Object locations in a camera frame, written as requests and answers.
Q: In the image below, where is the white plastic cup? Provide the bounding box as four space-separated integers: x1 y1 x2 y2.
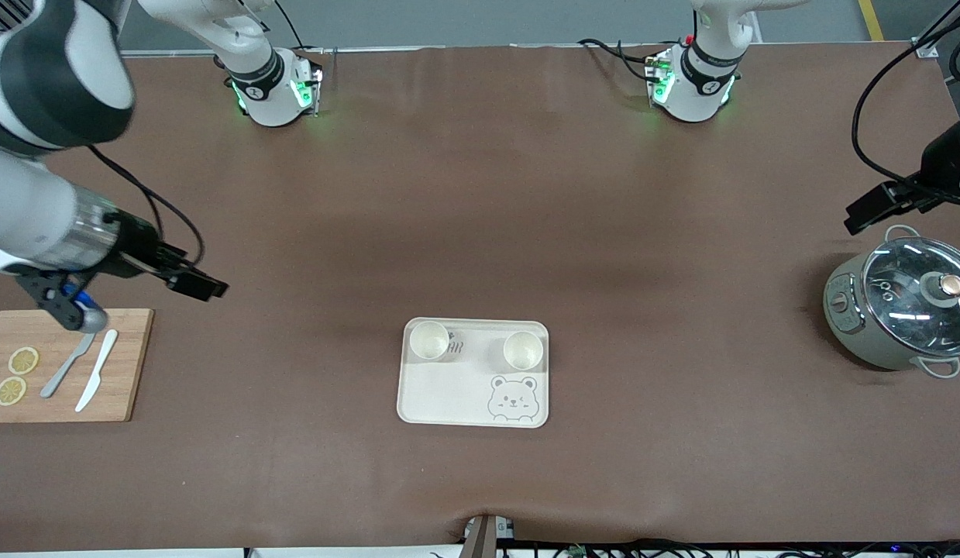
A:
502 330 545 372
409 319 452 362

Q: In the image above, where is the cream bear print tray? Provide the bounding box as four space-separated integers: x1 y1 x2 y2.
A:
397 317 550 429

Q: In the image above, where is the glass pot lid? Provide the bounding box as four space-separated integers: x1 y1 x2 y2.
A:
862 236 960 357

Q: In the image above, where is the bamboo cutting board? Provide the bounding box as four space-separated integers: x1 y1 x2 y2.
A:
0 308 154 423

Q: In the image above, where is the grey-green electric cooking pot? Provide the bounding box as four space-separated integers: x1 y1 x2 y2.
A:
823 225 960 379

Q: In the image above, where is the white plastic knife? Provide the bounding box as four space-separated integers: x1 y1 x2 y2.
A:
74 329 119 413

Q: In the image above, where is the grey plastic knife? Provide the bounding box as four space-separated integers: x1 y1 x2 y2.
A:
40 332 98 399

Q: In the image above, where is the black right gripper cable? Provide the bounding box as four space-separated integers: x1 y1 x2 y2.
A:
87 144 207 269

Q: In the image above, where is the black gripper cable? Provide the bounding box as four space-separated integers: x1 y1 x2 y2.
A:
850 0 960 188
87 144 207 269

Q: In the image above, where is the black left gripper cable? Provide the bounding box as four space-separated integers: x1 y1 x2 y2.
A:
850 0 960 188

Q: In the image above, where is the black arm base cable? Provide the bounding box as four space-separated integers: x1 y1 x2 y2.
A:
274 0 308 50

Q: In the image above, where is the black base cable bundle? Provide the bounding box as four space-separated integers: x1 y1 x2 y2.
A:
576 37 663 83

